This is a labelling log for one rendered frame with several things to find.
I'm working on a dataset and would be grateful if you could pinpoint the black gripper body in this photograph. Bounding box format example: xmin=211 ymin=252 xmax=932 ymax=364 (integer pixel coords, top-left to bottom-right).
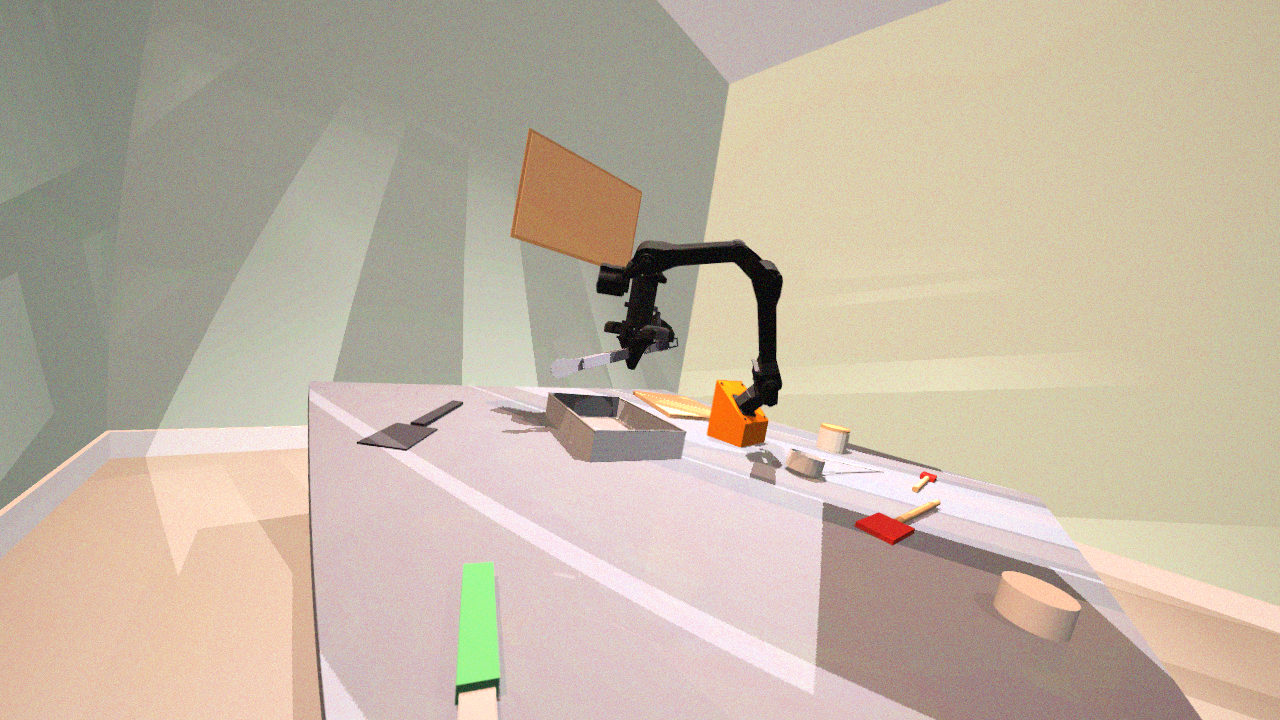
xmin=604 ymin=297 xmax=675 ymax=343

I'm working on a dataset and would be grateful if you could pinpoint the grey spatula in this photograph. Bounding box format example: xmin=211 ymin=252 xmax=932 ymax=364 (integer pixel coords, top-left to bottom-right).
xmin=357 ymin=400 xmax=463 ymax=451

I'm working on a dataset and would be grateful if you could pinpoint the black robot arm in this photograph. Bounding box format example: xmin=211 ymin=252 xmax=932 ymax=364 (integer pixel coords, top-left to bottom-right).
xmin=596 ymin=240 xmax=783 ymax=416

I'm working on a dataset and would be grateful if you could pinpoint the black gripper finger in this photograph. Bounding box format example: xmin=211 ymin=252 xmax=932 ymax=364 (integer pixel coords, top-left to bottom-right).
xmin=616 ymin=336 xmax=630 ymax=369
xmin=628 ymin=338 xmax=657 ymax=370

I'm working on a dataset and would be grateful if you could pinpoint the silver saucepan with long handle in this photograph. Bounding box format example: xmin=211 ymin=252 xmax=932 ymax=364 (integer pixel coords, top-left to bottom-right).
xmin=786 ymin=448 xmax=882 ymax=477

